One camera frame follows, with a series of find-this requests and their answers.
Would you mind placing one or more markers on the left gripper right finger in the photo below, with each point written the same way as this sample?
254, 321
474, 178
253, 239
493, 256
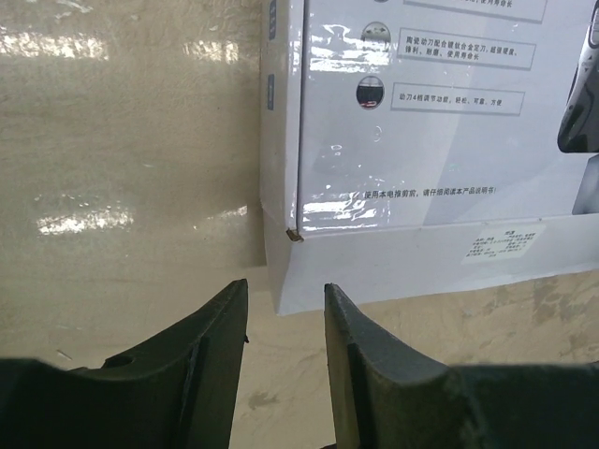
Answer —
386, 394

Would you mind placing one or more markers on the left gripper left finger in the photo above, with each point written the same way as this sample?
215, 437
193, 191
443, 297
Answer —
176, 389

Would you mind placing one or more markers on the white cardboard box lid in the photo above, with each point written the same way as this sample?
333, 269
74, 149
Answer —
411, 148

